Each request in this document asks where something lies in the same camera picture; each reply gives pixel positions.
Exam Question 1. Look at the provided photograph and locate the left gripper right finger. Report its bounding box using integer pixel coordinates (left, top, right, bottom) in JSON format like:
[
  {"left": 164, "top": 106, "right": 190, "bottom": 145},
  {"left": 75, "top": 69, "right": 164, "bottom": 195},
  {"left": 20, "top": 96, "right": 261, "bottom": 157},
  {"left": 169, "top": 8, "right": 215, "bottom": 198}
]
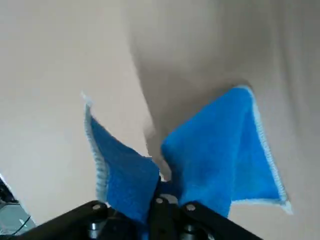
[{"left": 162, "top": 196, "right": 263, "bottom": 240}]

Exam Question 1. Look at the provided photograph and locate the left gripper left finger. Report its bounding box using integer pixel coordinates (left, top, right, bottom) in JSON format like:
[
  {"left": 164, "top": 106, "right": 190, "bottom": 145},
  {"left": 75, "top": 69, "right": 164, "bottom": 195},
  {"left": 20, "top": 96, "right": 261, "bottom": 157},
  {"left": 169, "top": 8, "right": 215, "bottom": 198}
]
[{"left": 13, "top": 196, "right": 163, "bottom": 240}]

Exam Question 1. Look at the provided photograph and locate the blue square rag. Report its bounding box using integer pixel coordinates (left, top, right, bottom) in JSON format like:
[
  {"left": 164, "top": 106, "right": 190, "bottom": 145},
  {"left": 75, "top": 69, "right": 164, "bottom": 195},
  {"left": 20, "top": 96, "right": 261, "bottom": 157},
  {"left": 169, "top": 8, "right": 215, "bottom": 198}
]
[{"left": 80, "top": 84, "right": 294, "bottom": 240}]

